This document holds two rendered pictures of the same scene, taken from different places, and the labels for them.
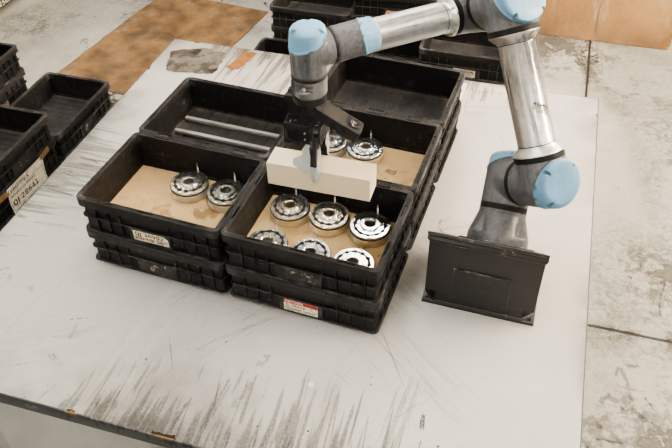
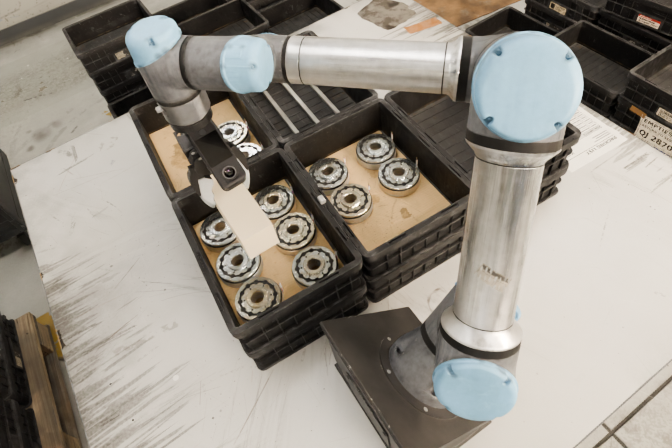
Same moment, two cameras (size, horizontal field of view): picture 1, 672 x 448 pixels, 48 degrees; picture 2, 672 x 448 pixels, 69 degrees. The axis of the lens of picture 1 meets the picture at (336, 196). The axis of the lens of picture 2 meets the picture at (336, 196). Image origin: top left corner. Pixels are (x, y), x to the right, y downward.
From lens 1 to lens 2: 127 cm
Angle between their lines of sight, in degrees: 35
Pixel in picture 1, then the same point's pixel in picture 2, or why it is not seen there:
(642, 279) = not seen: outside the picture
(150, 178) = (220, 113)
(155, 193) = not seen: hidden behind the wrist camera
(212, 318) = (176, 261)
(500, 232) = (410, 373)
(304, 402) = (156, 390)
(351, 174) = (235, 222)
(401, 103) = not seen: hidden behind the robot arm
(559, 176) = (471, 385)
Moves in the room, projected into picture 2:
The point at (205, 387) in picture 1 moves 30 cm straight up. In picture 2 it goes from (116, 319) to (47, 260)
